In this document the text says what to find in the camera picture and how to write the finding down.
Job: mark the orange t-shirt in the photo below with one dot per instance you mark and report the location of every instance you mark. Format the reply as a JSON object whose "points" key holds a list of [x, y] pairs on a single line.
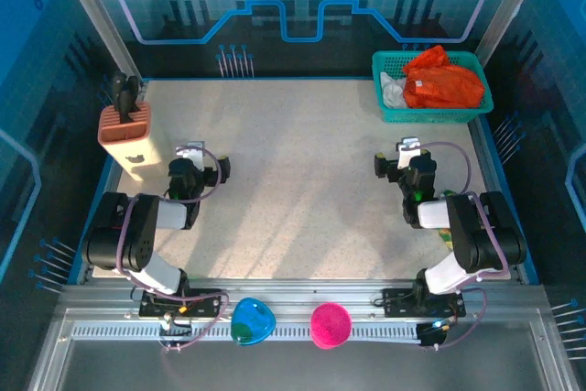
{"points": [[444, 84]]}

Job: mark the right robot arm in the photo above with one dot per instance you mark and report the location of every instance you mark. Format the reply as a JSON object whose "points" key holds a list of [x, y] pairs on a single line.
{"points": [[476, 235]]}

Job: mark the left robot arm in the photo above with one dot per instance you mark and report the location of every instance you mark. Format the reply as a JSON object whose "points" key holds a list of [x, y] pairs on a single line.
{"points": [[137, 235]]}

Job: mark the beige knife block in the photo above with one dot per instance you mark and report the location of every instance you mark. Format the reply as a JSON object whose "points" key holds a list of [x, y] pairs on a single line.
{"points": [[135, 148]]}

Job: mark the yellow green patterned object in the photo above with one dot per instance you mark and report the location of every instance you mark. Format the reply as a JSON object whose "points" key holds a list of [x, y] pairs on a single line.
{"points": [[445, 237]]}

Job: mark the white t-shirt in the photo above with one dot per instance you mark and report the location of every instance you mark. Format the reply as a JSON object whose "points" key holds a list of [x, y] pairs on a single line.
{"points": [[391, 89]]}

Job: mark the teal plastic basket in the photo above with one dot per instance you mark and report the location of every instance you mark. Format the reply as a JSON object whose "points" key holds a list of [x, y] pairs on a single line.
{"points": [[389, 61]]}

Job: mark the blue plastic bowl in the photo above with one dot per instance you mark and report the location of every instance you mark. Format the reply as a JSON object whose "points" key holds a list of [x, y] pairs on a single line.
{"points": [[252, 320]]}

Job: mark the black left connector box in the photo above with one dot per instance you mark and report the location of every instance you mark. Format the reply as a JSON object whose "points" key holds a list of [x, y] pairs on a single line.
{"points": [[176, 329]]}

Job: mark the black connector box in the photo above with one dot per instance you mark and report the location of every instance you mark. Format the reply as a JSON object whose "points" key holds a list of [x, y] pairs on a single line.
{"points": [[431, 333], [176, 329]]}

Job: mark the black right connector box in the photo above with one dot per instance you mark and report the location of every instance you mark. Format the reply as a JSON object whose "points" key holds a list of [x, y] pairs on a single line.
{"points": [[431, 333]]}

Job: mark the pink plastic bowl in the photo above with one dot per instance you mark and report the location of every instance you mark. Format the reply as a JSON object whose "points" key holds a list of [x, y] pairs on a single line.
{"points": [[330, 324]]}

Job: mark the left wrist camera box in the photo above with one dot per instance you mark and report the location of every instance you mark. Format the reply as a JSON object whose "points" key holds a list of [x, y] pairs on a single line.
{"points": [[194, 155]]}

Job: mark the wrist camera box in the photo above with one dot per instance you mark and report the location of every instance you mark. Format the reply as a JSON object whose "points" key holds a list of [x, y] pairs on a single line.
{"points": [[407, 150], [194, 155]]}

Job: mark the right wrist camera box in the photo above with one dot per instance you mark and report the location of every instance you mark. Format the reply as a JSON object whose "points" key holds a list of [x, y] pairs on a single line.
{"points": [[407, 150]]}

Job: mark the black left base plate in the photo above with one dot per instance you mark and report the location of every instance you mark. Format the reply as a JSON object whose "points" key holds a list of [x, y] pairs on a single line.
{"points": [[201, 301]]}

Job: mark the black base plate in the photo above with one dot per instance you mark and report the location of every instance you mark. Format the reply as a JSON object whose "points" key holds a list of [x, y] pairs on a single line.
{"points": [[201, 301], [398, 301]]}

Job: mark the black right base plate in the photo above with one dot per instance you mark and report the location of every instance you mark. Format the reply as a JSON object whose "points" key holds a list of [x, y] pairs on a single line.
{"points": [[398, 301]]}

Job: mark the aluminium frame post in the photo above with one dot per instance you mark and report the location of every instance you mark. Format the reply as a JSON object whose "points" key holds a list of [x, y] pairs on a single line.
{"points": [[91, 11], [503, 2]]}

